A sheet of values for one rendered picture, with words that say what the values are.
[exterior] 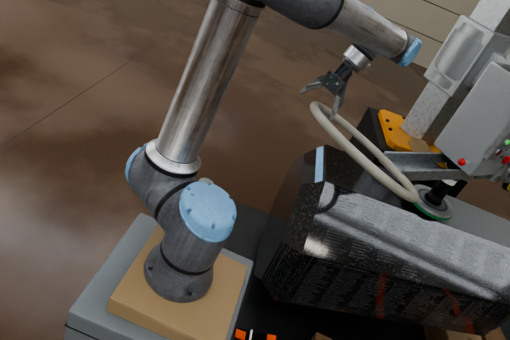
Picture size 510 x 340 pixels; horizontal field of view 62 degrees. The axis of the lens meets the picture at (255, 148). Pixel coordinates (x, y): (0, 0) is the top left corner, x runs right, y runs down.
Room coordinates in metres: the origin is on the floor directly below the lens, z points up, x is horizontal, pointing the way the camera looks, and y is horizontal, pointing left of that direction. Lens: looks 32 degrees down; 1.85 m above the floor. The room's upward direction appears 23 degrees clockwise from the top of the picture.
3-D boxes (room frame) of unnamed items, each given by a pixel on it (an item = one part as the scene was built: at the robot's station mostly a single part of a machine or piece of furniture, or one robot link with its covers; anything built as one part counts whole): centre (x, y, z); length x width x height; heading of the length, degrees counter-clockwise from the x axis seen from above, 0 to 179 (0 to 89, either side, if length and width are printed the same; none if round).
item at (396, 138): (2.69, -0.97, 0.76); 0.49 x 0.49 x 0.05; 6
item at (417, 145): (2.44, -0.94, 0.81); 0.20 x 0.10 x 0.05; 14
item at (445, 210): (1.77, -0.86, 0.88); 0.21 x 0.21 x 0.01
